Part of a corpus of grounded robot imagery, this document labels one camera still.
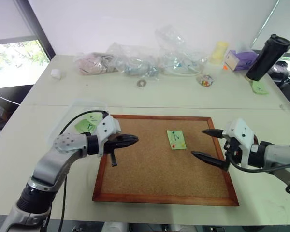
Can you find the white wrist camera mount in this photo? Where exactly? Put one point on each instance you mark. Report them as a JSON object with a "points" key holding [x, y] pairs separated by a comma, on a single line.
{"points": [[107, 128], [241, 131]]}

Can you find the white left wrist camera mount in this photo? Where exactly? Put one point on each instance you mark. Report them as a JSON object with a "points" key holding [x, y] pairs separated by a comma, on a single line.
{"points": [[107, 128]]}

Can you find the plastic bag with pink contents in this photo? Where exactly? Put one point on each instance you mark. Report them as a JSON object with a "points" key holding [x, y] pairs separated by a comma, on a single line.
{"points": [[94, 63]]}

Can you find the small white roll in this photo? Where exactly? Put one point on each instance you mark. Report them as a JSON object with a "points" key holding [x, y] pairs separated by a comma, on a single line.
{"points": [[56, 74]]}

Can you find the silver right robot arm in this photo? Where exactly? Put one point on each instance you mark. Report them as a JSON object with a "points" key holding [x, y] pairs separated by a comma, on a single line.
{"points": [[273, 154]]}

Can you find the clear plastic bag with parts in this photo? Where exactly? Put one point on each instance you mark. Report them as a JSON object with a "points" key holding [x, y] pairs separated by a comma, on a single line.
{"points": [[135, 62]]}

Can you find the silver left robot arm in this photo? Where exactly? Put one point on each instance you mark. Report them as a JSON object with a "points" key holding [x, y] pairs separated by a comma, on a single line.
{"points": [[50, 159]]}

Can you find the dark window frame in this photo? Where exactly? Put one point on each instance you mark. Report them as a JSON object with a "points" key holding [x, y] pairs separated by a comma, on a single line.
{"points": [[36, 26]]}

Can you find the purple tissue box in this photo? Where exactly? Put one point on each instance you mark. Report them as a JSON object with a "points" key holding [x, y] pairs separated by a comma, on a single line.
{"points": [[241, 60]]}

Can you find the crumpled clear plastic bag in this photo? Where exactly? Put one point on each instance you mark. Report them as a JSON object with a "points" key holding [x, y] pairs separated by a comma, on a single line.
{"points": [[178, 48]]}

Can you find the green sticky note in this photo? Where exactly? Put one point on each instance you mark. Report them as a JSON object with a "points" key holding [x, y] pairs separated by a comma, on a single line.
{"points": [[94, 119], [84, 126], [259, 88]]}

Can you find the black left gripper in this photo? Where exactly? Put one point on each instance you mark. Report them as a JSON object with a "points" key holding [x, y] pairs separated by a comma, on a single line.
{"points": [[111, 145]]}

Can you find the white roller blind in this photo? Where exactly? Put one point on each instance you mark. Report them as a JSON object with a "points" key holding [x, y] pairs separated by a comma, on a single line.
{"points": [[7, 19]]}

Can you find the dark furniture beside table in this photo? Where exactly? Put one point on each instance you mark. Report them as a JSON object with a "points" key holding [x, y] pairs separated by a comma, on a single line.
{"points": [[4, 106]]}

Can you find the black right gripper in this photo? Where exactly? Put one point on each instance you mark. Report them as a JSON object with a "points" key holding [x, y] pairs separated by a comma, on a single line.
{"points": [[233, 149]]}

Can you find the black travel tumbler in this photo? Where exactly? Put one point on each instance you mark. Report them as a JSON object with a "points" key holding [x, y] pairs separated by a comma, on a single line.
{"points": [[268, 58]]}

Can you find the black bag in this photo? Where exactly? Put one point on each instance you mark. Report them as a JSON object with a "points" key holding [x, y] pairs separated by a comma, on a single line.
{"points": [[281, 72]]}

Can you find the green note with black writing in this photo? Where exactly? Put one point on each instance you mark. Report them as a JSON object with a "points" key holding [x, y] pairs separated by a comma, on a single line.
{"points": [[177, 140]]}

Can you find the small orange scrap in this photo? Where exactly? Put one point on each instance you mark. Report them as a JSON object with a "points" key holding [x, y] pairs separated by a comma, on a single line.
{"points": [[225, 67]]}

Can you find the yellow plastic cup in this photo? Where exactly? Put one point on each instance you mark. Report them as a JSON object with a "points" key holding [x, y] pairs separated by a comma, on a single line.
{"points": [[219, 52]]}

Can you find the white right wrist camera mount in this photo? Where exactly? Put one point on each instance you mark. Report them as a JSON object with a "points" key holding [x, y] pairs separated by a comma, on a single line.
{"points": [[241, 131]]}

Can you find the clear plastic container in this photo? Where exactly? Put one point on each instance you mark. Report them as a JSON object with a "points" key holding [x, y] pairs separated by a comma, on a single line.
{"points": [[62, 120]]}

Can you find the cork board with wooden frame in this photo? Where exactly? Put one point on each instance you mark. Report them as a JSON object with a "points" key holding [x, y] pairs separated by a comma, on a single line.
{"points": [[159, 176]]}

